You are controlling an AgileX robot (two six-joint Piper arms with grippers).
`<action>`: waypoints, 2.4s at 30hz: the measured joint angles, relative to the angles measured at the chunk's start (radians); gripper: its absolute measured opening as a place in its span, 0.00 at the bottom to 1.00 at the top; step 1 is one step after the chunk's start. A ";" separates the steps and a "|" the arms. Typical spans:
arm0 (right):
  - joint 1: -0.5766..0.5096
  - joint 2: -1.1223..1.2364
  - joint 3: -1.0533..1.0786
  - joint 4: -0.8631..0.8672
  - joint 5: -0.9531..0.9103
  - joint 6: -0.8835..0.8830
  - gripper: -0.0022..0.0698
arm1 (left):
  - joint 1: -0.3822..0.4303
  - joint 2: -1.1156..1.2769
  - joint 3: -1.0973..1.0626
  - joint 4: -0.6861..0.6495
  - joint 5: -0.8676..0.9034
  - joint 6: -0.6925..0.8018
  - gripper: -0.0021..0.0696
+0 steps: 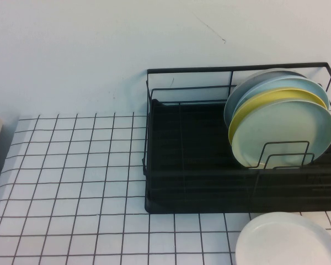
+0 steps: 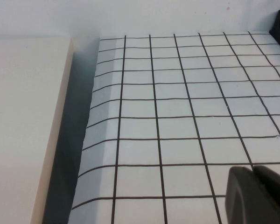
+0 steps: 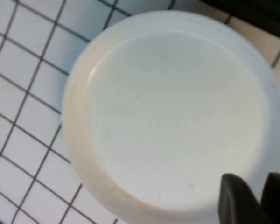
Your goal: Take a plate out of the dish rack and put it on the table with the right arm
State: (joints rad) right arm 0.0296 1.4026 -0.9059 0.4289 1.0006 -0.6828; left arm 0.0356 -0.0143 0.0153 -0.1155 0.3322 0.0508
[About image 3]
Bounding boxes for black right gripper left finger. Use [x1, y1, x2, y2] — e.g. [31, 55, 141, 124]
[218, 173, 273, 224]

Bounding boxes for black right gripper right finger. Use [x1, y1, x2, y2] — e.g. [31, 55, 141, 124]
[260, 172, 280, 224]

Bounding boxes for white plate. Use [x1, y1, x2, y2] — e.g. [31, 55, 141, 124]
[62, 9, 280, 224]

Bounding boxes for white black-grid tablecloth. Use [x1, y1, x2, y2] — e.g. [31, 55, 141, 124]
[0, 0, 280, 224]

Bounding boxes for black wire dish rack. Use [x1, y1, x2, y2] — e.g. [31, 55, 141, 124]
[198, 0, 280, 44]

